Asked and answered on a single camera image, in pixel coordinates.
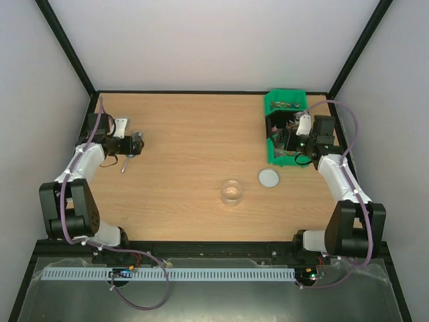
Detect green bin of mixed candies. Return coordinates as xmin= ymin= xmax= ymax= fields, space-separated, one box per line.
xmin=263 ymin=89 xmax=308 ymax=116

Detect green bin of gummy candies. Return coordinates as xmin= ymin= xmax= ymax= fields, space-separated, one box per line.
xmin=266 ymin=138 xmax=310 ymax=167

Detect black aluminium frame rail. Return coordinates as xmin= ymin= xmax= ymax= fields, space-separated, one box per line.
xmin=33 ymin=239 xmax=389 ymax=266

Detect clear plastic jar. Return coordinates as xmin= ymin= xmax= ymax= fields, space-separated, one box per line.
xmin=221 ymin=180 xmax=243 ymax=207

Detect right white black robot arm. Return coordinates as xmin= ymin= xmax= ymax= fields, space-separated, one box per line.
xmin=288 ymin=113 xmax=386 ymax=263

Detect black bin of lollipops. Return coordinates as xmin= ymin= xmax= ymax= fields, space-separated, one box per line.
xmin=265 ymin=111 xmax=298 ymax=143

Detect purple cable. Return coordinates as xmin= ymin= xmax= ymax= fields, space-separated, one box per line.
xmin=60 ymin=96 xmax=171 ymax=309
xmin=296 ymin=99 xmax=373 ymax=291

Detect metal scoop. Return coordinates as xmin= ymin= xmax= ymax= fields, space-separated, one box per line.
xmin=120 ymin=131 xmax=143 ymax=174

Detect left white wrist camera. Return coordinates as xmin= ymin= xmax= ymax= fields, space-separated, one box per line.
xmin=113 ymin=118 xmax=130 ymax=139

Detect slotted grey cable duct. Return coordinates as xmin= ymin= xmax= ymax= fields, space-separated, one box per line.
xmin=41 ymin=267 xmax=296 ymax=282

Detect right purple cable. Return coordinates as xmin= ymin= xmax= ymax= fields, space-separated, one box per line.
xmin=296 ymin=99 xmax=373 ymax=291

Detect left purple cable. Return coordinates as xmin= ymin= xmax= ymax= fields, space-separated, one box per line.
xmin=60 ymin=96 xmax=171 ymax=309

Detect white jar lid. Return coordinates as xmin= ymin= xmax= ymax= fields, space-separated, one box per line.
xmin=257 ymin=168 xmax=280 ymax=189

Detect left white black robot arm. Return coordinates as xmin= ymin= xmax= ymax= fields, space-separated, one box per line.
xmin=39 ymin=111 xmax=144 ymax=250

